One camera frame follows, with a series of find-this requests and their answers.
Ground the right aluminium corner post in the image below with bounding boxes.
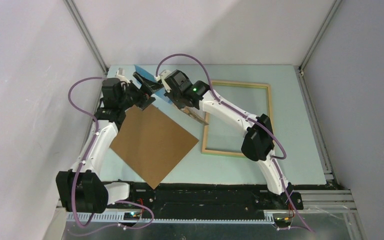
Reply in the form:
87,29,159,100
298,0,343,72

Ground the left aluminium corner post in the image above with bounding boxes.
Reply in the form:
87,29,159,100
63,0,109,74

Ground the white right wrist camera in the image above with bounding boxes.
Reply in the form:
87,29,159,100
154,69,172,93

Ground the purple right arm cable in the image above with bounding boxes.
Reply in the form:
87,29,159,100
155,53,315,234

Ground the wooden picture frame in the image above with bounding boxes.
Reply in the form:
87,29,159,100
201,80,274,158

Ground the brown cardboard backing board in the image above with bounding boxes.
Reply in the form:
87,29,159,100
110,105,199,189

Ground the beach landscape photo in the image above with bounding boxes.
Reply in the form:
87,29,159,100
133,65,210,126

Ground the grey slotted cable duct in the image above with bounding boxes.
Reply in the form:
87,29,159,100
66,211,276,225

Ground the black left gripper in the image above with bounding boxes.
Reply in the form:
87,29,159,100
118,72,164,111

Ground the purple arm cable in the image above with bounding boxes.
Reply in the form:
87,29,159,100
155,53,315,234
66,76,156,238

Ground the aluminium front rail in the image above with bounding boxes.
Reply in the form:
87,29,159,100
56,188,359,215

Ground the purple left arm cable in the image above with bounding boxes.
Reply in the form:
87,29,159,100
66,76,156,238

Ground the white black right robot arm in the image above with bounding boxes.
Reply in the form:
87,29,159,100
154,70,293,209

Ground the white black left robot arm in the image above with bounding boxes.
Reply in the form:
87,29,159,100
55,72,163,214

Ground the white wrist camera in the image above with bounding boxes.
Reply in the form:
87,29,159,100
115,67,130,84
154,69,172,93

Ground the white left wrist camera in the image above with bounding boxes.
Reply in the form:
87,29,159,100
115,67,130,84

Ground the aluminium corner post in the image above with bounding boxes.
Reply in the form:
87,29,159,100
298,0,343,72
63,0,109,74

